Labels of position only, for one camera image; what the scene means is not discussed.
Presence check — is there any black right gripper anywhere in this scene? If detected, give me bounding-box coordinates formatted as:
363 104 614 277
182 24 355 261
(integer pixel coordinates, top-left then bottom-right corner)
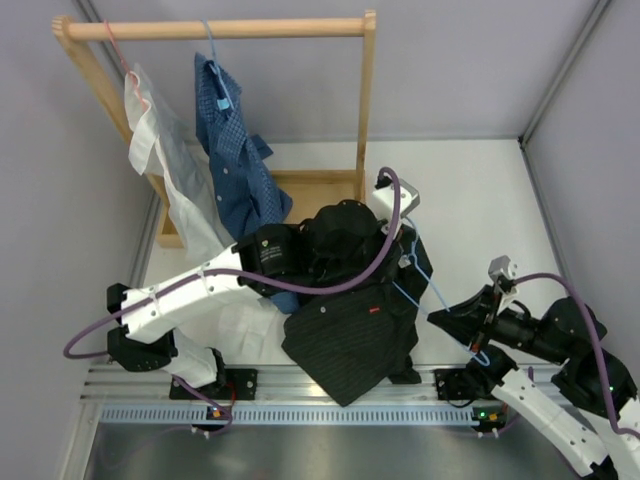
427 282 568 365

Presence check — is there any blue wire hanger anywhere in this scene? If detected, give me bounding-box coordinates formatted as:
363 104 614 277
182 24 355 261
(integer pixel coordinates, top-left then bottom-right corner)
392 214 494 369

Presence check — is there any black pinstriped shirt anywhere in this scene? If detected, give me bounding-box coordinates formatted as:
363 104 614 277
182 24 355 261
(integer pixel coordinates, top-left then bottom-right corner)
281 225 433 377

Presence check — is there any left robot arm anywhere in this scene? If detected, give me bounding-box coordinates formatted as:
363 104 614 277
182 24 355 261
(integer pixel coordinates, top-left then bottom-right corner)
107 200 402 399

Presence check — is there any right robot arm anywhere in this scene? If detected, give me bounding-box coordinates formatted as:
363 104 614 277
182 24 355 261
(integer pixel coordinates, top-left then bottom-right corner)
427 285 639 479

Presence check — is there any blue checked shirt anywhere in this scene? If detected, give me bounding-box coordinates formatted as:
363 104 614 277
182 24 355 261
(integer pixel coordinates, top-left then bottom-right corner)
193 52 301 316

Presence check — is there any blue hanger with shirt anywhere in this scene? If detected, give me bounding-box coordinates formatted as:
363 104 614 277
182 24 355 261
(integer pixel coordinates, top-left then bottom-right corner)
201 19 235 111

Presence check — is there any white shirt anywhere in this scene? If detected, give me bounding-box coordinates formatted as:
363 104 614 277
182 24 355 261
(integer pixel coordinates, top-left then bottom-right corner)
124 65 233 262

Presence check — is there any wooden clothes rack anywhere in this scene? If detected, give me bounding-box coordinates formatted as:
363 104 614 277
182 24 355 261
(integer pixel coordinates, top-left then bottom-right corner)
51 10 377 223

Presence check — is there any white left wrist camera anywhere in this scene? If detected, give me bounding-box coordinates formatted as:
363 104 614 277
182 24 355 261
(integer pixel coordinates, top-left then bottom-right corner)
368 175 421 237

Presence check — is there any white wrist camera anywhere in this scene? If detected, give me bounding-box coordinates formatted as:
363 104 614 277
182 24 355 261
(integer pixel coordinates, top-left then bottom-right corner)
488 255 519 315
368 175 421 237

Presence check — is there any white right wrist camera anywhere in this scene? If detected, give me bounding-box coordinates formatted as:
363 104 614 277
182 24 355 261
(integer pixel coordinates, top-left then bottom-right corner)
488 255 519 315

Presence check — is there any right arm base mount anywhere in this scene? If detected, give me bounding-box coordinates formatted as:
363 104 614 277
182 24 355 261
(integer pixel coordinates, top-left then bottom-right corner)
434 367 521 439

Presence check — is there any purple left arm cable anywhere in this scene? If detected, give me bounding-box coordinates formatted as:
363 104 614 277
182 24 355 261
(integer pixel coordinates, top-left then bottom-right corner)
62 167 403 361

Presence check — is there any aluminium mounting rail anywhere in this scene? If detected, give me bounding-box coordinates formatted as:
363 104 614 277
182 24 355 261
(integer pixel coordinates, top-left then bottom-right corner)
82 364 626 401

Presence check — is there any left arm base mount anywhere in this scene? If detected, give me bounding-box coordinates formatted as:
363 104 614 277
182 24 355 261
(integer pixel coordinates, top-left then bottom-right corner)
169 367 259 439

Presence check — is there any pink wire hanger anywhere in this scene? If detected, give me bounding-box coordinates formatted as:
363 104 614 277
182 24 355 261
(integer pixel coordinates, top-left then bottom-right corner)
103 20 149 111

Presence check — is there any slotted grey cable duct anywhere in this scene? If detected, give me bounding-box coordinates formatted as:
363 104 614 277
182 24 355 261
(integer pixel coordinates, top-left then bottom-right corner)
100 404 479 427

